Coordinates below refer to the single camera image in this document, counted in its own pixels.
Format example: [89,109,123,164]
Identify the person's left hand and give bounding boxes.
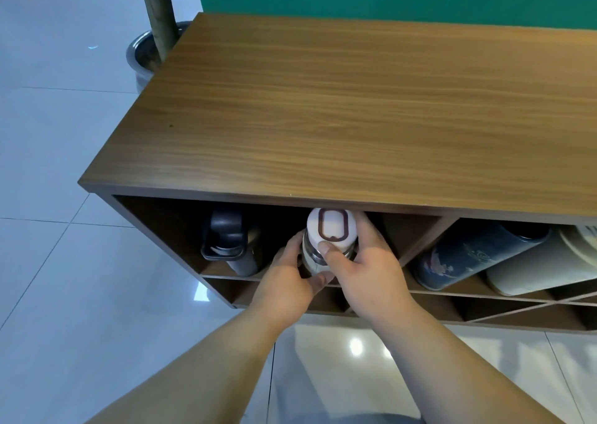
[246,231,336,334]

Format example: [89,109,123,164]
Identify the person's right hand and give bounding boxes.
[319,211,421,325]

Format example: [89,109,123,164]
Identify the white lidded glass bottle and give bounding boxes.
[301,207,363,287]

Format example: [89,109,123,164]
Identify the person's left forearm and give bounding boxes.
[85,305,299,424]

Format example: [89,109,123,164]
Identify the person's right forearm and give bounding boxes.
[357,304,573,424]

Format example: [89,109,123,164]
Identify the black flask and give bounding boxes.
[201,208,262,278]

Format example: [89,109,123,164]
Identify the dark blue patterned flask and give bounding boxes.
[412,223,554,292]

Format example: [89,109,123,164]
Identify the brown wooden cabinet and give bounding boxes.
[78,12,597,335]

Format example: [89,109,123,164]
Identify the grey clothing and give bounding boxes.
[371,412,427,424]

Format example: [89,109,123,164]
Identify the cream flask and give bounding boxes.
[485,225,597,297]

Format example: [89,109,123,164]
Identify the metal plant pot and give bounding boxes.
[125,20,193,94]

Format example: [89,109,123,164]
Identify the brown tree trunk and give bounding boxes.
[137,0,179,63]

